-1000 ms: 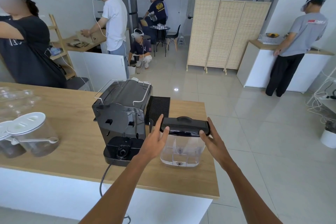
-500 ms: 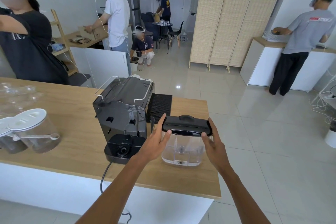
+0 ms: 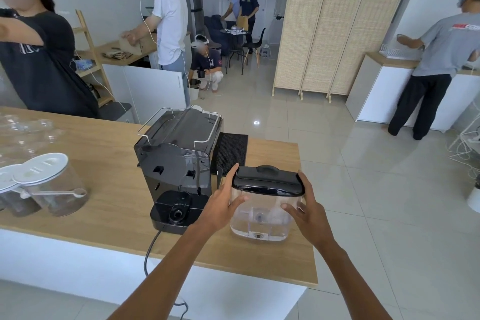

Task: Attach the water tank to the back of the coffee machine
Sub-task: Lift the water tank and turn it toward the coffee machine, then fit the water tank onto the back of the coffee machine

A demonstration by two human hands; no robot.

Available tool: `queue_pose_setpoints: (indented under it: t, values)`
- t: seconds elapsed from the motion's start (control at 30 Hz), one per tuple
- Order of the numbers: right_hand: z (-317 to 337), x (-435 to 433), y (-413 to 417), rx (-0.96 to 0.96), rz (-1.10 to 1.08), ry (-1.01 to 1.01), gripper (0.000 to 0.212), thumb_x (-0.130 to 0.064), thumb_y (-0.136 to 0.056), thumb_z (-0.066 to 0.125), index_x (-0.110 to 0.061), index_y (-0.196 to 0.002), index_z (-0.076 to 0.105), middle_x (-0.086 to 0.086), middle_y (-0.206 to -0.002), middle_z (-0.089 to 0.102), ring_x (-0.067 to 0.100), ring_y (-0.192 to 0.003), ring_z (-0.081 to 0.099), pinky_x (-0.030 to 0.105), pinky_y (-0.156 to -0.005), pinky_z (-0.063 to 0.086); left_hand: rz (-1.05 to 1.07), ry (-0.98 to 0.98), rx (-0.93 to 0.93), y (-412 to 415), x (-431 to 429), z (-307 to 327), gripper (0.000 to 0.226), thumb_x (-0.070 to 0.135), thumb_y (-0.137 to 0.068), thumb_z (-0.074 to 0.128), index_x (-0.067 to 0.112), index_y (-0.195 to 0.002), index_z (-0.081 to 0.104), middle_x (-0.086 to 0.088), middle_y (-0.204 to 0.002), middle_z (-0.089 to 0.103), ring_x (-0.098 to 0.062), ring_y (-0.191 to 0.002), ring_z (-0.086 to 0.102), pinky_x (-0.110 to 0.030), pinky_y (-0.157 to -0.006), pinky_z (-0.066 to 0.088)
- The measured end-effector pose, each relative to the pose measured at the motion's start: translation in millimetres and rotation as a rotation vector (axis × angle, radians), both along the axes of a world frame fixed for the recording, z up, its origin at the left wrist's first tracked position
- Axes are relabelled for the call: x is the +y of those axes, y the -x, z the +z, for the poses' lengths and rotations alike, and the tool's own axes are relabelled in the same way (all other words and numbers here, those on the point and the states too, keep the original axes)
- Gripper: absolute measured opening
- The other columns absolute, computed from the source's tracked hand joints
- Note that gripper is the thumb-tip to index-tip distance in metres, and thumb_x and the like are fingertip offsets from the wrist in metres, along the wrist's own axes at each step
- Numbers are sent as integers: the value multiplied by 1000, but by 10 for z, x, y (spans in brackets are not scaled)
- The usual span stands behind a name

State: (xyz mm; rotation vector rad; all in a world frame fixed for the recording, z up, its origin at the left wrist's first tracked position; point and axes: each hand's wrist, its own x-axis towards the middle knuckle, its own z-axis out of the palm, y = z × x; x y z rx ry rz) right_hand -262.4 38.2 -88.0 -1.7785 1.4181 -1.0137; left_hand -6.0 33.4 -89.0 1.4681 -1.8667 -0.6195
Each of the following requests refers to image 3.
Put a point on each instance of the small white stool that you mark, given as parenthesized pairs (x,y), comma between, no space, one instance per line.
(265,51)

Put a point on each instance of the white cabinet wooden top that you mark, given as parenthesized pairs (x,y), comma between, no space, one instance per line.
(375,87)

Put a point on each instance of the white door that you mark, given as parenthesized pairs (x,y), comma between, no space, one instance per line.
(262,8)

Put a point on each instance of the person's right forearm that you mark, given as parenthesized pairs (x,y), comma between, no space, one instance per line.
(348,286)

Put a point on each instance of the black chair wooden legs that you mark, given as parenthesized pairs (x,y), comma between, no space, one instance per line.
(255,44)

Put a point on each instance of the person's left forearm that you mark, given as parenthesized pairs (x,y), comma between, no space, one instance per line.
(165,278)

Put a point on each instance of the dark sofa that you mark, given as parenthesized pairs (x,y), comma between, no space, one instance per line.
(215,23)

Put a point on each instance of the white pot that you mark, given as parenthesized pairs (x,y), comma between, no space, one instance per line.
(474,198)

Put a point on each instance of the black coffee machine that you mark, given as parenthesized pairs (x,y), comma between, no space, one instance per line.
(176,151)

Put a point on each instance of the white dish rack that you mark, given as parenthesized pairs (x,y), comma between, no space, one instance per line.
(390,51)

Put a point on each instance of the clear water tank black lid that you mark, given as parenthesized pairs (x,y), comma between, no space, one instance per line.
(262,184)

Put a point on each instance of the woven folding screen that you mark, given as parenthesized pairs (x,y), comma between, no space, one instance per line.
(333,42)

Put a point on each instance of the white plastic spoon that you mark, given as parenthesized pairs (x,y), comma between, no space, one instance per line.
(56,192)

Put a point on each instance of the white bucket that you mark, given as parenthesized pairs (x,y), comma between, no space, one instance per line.
(194,91)

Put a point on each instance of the round black table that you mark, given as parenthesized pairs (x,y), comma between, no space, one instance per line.
(234,36)

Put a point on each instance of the clear jar white lid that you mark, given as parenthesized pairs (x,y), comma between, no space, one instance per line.
(56,188)
(15,199)

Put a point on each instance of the black rubber mat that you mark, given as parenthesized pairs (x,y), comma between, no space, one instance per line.
(233,151)

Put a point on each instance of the person's right thumb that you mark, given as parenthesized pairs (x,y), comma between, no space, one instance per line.
(291,211)

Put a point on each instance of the wooden ladder shelf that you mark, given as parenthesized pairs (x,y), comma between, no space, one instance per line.
(88,49)

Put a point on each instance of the person's right hand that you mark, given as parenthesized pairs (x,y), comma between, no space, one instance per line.
(313,220)

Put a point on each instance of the white counter wooden top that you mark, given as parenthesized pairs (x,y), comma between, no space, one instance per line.
(150,87)

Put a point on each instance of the group of clear glasses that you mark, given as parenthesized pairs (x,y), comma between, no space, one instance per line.
(26,136)

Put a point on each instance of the brown paper bag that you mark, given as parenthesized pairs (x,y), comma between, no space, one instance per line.
(242,22)

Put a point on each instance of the cardboard box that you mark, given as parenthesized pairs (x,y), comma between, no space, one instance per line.
(144,46)

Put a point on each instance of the person's left hand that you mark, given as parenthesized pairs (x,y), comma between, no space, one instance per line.
(215,211)

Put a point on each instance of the person's left thumb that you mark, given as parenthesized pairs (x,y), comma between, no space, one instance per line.
(238,201)

